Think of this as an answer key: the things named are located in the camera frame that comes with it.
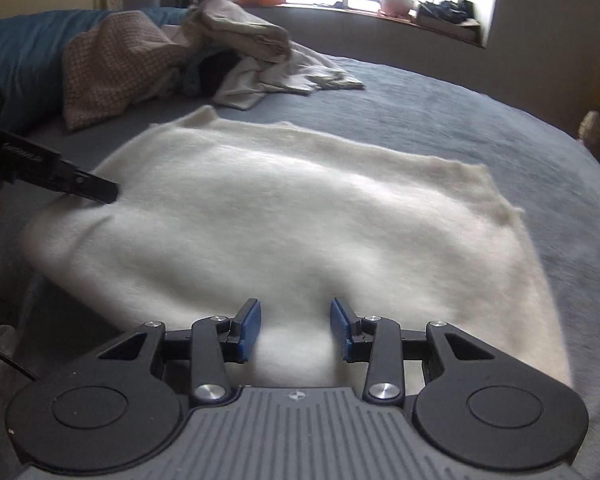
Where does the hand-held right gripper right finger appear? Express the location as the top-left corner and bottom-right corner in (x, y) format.
(330, 297), (495, 403)

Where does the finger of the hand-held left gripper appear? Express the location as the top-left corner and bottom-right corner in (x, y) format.
(50, 152), (119, 206)

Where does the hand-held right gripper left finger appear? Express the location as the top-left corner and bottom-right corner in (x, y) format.
(97, 298), (262, 406)

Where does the cream fuzzy sweater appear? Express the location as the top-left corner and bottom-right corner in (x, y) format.
(22, 105), (573, 386)

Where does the blue pillow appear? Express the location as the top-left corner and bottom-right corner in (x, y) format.
(0, 7), (191, 133)

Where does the checkered pillow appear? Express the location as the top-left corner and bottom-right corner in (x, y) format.
(62, 10), (191, 132)

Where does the dark cloth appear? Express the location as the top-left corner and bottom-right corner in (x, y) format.
(182, 50), (241, 98)

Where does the beige folded garment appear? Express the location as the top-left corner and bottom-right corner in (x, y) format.
(182, 0), (291, 63)

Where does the white shirt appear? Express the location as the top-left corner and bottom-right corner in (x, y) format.
(212, 42), (366, 111)

